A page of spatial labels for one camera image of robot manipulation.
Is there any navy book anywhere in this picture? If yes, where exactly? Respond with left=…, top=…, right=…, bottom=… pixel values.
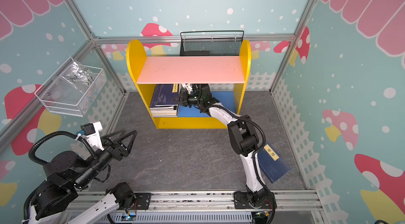
left=150, top=84, right=179, bottom=108
left=257, top=144, right=292, bottom=183

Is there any dark portrait cover book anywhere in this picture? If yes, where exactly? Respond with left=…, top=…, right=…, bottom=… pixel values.
left=150, top=110, right=178, bottom=114

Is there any navy book floral cover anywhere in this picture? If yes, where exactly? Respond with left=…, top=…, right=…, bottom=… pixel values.
left=149, top=106, right=178, bottom=111

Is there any yellow cartoon cover book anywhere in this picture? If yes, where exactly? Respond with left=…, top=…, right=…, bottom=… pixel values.
left=152, top=114, right=178, bottom=118

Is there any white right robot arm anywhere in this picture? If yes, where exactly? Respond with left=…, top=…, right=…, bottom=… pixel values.
left=172, top=84, right=277, bottom=211

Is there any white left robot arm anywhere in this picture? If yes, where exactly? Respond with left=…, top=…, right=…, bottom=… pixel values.
left=22, top=124, right=138, bottom=224

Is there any yellow bookshelf with coloured shelves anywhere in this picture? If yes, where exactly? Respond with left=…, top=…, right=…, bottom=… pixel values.
left=126, top=40, right=252, bottom=129

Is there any clear plastic bag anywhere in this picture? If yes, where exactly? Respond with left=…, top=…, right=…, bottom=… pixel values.
left=58, top=61, right=95, bottom=99

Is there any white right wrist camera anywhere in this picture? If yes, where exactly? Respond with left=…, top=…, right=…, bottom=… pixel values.
left=180, top=83, right=194, bottom=95

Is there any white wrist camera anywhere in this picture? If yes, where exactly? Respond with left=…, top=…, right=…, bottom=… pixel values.
left=77, top=122, right=104, bottom=150
left=180, top=83, right=194, bottom=95

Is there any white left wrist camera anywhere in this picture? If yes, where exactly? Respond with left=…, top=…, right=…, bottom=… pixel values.
left=77, top=122, right=104, bottom=150

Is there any black wire mesh basket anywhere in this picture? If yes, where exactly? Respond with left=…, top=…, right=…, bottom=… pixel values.
left=180, top=30, right=244, bottom=56

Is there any white wire wall basket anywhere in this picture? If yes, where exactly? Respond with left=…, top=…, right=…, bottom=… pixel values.
left=34, top=58, right=107, bottom=117

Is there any grey slotted cable duct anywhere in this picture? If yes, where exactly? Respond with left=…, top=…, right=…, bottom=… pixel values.
left=67, top=212, right=254, bottom=224

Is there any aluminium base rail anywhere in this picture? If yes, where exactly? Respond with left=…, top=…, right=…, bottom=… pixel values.
left=63, top=190, right=323, bottom=212

